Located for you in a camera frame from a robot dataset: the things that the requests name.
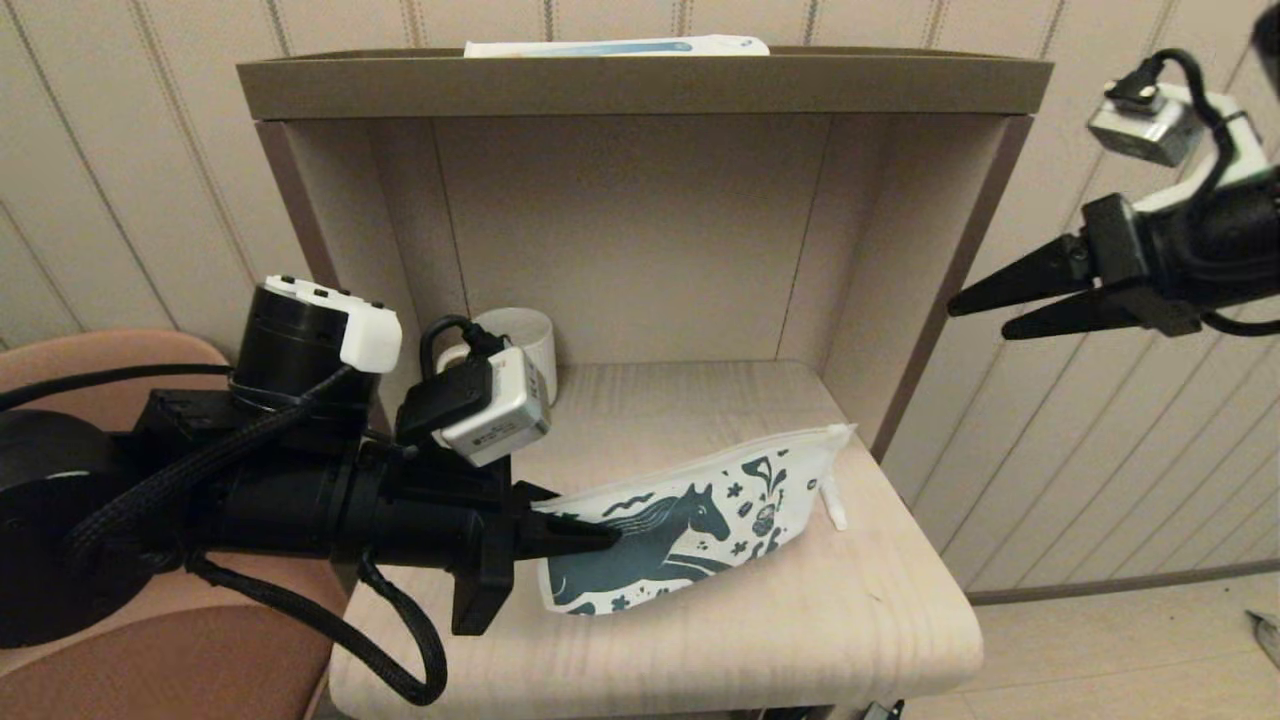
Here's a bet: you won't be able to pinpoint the black left camera cable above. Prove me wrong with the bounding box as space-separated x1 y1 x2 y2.
418 315 506 386

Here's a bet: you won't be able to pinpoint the black braided cable loop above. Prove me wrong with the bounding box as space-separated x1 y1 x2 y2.
185 555 449 706

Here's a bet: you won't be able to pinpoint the brown upholstered chair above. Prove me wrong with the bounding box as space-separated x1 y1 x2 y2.
0 331 351 720

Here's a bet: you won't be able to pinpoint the black right camera cable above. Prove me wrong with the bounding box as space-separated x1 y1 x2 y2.
1105 48 1251 201

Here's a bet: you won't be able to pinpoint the white horse-print zipper pouch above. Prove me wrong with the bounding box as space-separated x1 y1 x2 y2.
533 422 858 616

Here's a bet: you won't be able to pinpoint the black items under table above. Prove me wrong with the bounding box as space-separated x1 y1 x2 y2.
760 697 906 720

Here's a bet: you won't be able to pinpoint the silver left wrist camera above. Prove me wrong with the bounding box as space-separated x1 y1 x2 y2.
432 345 553 468

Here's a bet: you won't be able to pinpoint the black camera cable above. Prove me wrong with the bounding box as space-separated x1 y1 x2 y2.
1105 48 1251 201
418 315 506 386

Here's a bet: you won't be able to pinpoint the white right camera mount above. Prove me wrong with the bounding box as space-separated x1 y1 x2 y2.
1135 85 1280 216

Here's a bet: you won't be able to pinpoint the white ribbed ceramic mug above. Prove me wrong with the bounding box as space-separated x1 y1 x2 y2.
440 307 557 406

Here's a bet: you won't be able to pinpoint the black braided sleeve cable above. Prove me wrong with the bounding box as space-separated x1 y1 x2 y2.
65 365 356 561

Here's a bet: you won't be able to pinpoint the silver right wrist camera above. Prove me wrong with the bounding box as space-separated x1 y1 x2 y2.
1087 82 1206 168

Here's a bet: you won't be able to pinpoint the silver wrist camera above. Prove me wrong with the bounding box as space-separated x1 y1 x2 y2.
1087 82 1206 168
432 345 553 468

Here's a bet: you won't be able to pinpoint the black left camera bracket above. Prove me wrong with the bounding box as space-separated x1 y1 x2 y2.
395 358 493 446

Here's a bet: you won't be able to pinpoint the white blue toothpaste box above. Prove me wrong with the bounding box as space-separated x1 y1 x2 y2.
465 35 771 58

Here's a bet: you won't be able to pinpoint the grey object on floor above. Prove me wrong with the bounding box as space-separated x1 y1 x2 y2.
1243 612 1280 673

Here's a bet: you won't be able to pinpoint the brown beige shelf unit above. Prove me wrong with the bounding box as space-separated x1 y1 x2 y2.
236 48 1053 471

